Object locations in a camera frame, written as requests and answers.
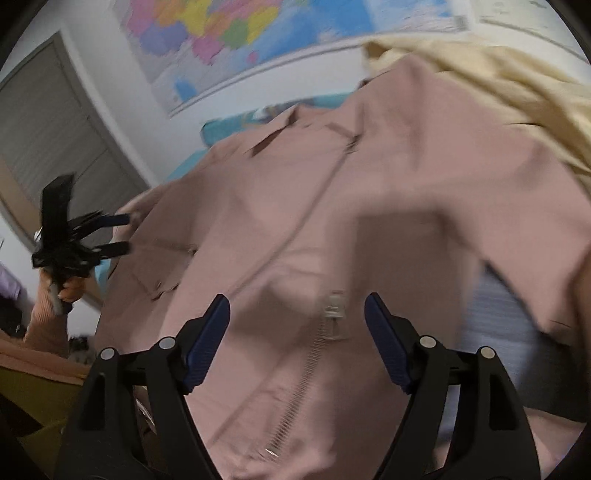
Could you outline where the grey window with wooden frame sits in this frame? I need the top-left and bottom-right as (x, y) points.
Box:
(0, 31), (154, 241)

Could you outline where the purple cloth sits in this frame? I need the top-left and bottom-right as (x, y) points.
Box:
(0, 263), (24, 301)

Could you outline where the grey-blue blanket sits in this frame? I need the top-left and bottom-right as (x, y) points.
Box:
(438, 263), (591, 444)

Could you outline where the cream cloth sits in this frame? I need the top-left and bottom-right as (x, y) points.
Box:
(362, 36), (591, 185)

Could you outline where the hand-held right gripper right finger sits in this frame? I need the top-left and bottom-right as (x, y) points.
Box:
(364, 292), (541, 480)

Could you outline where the black chair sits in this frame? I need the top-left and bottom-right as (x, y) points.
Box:
(0, 300), (27, 339)

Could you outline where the pink zip jacket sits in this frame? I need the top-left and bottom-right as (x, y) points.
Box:
(95, 58), (591, 480)

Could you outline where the person's left forearm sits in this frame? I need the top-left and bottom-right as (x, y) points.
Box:
(22, 272), (71, 359)

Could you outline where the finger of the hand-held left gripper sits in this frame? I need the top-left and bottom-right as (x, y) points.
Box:
(76, 211), (133, 232)
(85, 241), (132, 262)

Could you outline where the person's torso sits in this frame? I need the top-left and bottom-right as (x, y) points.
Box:
(0, 337), (93, 480)

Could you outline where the person's left hand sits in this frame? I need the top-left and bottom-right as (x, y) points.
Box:
(41, 270), (86, 306)

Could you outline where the colourful wall map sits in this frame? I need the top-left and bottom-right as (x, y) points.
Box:
(111, 0), (481, 121)

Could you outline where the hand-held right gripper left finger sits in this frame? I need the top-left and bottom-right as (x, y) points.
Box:
(54, 293), (232, 480)

